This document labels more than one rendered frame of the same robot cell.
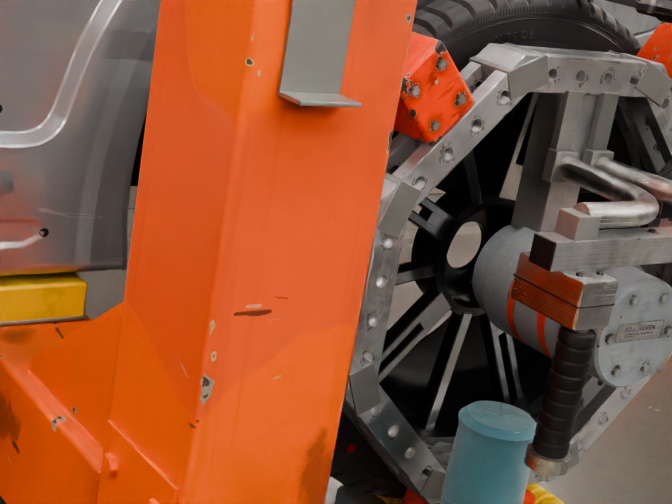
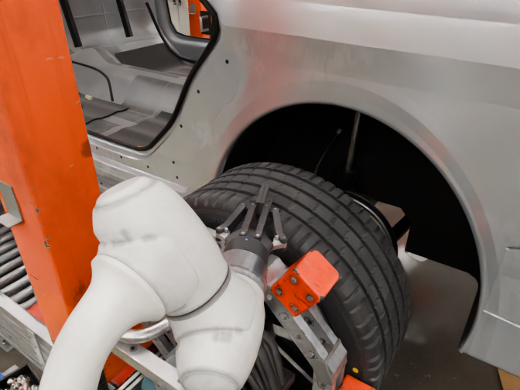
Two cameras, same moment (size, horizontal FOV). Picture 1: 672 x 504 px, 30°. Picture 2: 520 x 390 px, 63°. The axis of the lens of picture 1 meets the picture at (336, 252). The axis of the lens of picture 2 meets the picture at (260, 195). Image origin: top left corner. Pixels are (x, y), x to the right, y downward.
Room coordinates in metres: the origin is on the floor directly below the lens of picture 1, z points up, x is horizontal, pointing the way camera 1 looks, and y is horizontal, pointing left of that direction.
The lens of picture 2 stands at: (1.29, -0.90, 1.63)
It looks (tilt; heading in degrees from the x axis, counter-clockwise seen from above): 30 degrees down; 72
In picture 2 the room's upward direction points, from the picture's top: straight up
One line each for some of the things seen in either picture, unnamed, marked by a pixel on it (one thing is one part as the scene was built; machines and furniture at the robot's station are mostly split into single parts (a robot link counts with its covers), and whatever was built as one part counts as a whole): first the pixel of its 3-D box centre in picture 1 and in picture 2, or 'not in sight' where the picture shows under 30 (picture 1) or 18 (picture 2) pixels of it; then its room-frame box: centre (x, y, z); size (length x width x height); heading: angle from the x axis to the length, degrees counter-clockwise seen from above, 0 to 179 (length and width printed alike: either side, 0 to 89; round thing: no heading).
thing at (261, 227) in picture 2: not in sight; (261, 227); (1.49, -0.29, 1.19); 0.11 x 0.01 x 0.04; 61
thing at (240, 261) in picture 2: not in sight; (238, 279); (1.41, -0.41, 1.18); 0.09 x 0.06 x 0.09; 153
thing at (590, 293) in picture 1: (563, 287); not in sight; (1.16, -0.22, 0.93); 0.09 x 0.05 x 0.05; 38
